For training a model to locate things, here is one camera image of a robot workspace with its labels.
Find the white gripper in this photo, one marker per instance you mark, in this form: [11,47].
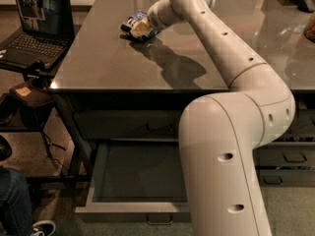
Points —
[155,21]

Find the blue chip bag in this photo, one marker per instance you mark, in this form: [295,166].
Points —
[132,20]

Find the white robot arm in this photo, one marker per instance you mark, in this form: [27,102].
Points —
[218,132]

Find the grey top left drawer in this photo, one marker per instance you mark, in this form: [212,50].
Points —
[128,124]

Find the dark bag with tag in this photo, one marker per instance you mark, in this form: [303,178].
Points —
[32,93]

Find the open grey middle drawer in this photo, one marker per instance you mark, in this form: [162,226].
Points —
[136,182]

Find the grey middle right drawer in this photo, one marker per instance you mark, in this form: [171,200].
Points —
[280,154]

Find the grey top right drawer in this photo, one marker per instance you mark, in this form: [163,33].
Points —
[303,124]

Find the black open laptop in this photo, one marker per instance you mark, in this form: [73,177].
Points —
[46,34]

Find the black laptop stand cart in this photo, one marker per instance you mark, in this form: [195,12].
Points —
[22,119]

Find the black and white sneaker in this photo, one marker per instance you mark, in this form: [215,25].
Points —
[43,228]

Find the person's leg in jeans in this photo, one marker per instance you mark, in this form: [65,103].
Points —
[15,203]

